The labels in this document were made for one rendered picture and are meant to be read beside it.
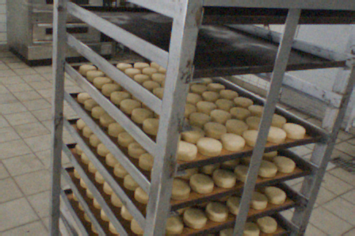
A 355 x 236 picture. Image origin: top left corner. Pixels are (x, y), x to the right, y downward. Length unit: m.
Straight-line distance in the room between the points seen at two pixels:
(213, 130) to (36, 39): 5.24
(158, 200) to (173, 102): 0.19
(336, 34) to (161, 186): 4.88
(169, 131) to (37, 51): 5.47
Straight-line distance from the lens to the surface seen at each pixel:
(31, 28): 5.95
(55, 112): 1.25
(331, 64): 0.91
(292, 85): 1.04
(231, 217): 0.96
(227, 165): 0.94
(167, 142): 0.66
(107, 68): 0.92
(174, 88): 0.62
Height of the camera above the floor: 1.86
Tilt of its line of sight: 22 degrees down
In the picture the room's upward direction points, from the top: 7 degrees clockwise
